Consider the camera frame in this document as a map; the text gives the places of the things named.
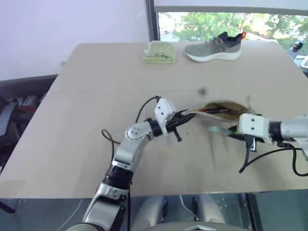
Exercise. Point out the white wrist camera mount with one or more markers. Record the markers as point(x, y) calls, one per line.
point(252, 125)
point(163, 108)

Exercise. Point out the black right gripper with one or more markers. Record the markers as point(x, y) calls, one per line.
point(250, 143)

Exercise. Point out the silver rounded robot leg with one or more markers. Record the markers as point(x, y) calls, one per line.
point(210, 208)
point(154, 208)

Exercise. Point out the light green pen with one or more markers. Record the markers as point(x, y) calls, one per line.
point(216, 130)

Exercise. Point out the beige pouch with pens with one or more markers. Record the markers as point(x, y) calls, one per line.
point(231, 106)

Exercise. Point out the red pen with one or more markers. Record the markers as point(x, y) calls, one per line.
point(201, 110)

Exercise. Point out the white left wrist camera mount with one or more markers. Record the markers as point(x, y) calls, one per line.
point(163, 108)

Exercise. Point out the black curved equipment part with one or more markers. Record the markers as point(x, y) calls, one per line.
point(8, 115)

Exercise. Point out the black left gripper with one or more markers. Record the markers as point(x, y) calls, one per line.
point(172, 125)

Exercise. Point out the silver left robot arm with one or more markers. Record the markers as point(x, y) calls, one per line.
point(130, 149)

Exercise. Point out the grey roller blind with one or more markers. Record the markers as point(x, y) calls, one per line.
point(231, 6)

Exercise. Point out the grey sneaker with white sole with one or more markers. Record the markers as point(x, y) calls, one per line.
point(211, 49)

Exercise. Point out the dark window frame post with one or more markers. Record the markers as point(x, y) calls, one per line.
point(152, 20)

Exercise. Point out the folded light green towel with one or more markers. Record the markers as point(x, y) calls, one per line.
point(158, 54)

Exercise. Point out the grey robot torso with chevron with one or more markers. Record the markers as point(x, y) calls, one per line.
point(197, 227)

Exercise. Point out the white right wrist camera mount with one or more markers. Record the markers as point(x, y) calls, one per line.
point(252, 125)

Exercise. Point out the white device on stand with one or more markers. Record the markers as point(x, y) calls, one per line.
point(300, 55)

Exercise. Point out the black pen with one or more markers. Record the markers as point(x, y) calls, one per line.
point(216, 111)

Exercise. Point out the metal frame with bolts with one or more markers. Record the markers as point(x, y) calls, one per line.
point(234, 207)

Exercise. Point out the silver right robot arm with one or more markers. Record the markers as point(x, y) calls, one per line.
point(288, 130)

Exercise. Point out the red and white machine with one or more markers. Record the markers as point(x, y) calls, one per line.
point(29, 102)

